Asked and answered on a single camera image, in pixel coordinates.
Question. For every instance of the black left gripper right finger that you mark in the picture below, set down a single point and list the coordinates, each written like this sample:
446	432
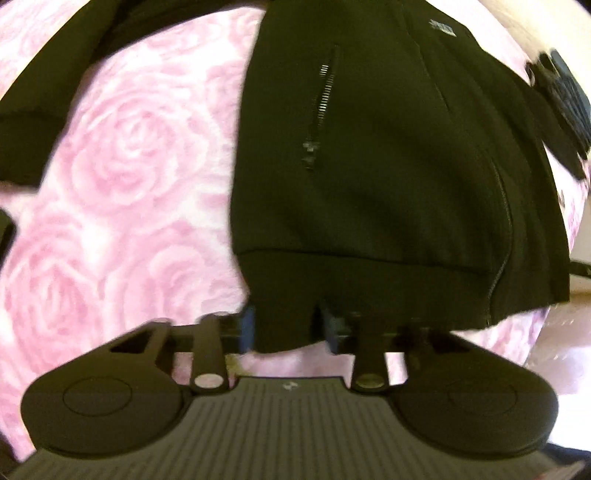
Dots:
447	391

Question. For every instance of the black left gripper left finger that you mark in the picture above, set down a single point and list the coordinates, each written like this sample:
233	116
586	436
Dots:
128	393

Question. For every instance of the black zip-up jacket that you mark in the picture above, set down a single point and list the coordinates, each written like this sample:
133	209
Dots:
384	162

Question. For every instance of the black object at bed edge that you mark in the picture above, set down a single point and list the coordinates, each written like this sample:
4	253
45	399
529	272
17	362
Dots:
551	76

